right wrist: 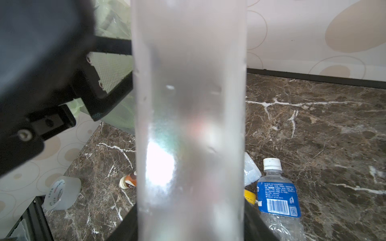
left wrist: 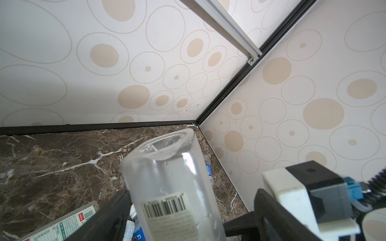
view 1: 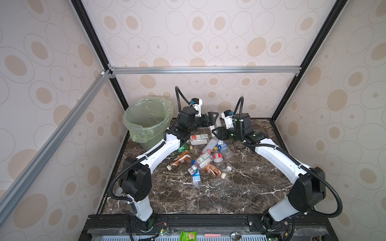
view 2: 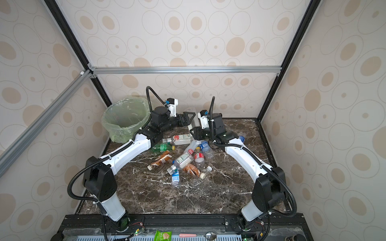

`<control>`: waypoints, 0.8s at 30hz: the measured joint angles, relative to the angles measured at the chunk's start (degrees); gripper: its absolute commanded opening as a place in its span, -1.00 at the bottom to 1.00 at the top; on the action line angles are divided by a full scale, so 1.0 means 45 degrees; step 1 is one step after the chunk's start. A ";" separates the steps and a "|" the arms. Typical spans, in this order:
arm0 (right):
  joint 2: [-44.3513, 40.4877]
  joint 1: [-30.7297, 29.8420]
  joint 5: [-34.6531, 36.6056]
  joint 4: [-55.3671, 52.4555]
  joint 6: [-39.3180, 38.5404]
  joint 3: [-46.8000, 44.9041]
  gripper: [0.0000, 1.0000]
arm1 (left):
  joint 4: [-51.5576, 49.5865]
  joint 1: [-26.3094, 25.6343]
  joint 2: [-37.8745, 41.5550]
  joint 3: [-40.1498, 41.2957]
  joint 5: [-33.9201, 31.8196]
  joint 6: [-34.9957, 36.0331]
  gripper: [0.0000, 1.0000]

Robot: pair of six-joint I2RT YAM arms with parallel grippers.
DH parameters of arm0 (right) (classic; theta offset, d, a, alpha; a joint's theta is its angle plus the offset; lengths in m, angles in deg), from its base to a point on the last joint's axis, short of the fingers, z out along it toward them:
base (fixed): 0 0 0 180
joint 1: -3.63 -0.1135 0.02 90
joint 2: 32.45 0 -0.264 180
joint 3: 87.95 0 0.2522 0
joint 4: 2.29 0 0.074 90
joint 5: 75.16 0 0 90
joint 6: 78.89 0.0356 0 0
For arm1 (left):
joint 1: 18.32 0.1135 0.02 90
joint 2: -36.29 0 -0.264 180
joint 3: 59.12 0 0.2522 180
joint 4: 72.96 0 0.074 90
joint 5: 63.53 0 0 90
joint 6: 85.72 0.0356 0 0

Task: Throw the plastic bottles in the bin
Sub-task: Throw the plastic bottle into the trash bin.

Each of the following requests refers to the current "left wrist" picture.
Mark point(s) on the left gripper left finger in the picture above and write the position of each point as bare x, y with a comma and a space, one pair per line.
109, 223

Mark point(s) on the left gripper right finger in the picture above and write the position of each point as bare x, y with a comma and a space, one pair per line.
269, 221

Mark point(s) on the clear rectangular frosted bottle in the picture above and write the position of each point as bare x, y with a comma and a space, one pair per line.
171, 190

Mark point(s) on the blue label white cap bottle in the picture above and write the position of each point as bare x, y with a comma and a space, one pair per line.
209, 168

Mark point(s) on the clear bottle red green label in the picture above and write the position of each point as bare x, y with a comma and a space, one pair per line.
61, 228

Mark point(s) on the horizontal aluminium rail back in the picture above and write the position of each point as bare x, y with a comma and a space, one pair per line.
215, 10

